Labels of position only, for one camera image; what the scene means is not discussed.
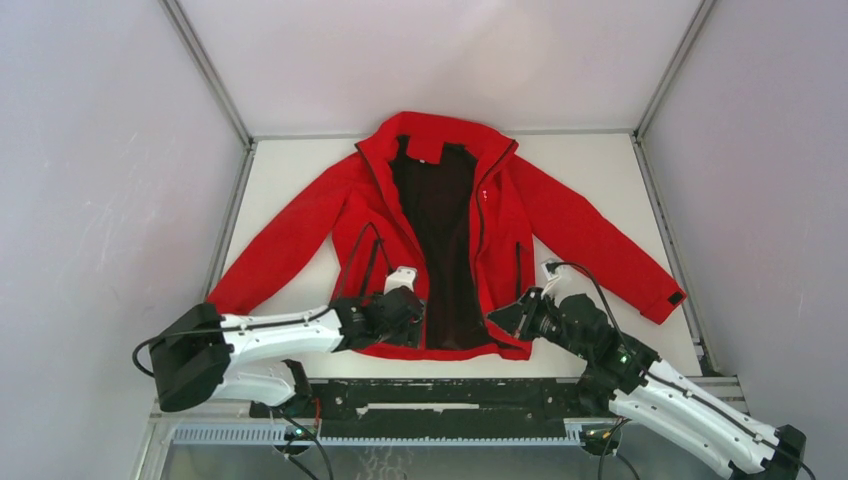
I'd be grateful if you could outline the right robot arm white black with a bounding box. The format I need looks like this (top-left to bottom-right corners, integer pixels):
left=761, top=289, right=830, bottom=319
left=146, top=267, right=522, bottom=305
left=487, top=287, right=810, bottom=479

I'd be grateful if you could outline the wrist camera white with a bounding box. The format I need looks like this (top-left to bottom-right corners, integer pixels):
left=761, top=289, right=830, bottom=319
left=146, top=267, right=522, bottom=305
left=540, top=258, right=573, bottom=297
left=383, top=266, right=418, bottom=294

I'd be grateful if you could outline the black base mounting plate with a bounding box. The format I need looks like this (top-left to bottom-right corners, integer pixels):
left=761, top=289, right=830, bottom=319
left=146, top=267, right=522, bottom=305
left=249, top=378, right=615, bottom=437

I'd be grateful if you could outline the left camera black cable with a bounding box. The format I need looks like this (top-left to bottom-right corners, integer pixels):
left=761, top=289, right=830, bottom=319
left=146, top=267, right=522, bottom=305
left=131, top=221, right=399, bottom=380

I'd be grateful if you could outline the red jacket black lining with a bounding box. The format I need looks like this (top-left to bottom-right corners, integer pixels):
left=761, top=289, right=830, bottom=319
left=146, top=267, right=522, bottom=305
left=209, top=112, right=686, bottom=361

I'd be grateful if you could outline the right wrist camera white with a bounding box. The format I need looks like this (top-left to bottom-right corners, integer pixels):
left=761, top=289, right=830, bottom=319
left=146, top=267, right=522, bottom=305
left=540, top=258, right=573, bottom=297

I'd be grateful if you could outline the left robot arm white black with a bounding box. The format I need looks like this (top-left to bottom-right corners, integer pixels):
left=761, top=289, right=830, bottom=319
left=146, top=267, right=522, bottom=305
left=142, top=286, right=424, bottom=417

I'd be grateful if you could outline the white slotted cable duct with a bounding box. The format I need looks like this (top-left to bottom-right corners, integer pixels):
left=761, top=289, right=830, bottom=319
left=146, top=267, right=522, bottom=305
left=171, top=422, right=602, bottom=447

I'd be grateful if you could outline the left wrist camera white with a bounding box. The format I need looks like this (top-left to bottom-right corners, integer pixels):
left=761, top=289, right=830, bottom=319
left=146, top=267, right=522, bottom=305
left=383, top=266, right=418, bottom=294

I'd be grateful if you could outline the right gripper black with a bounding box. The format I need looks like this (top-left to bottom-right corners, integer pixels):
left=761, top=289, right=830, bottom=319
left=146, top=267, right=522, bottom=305
left=487, top=286, right=590, bottom=361

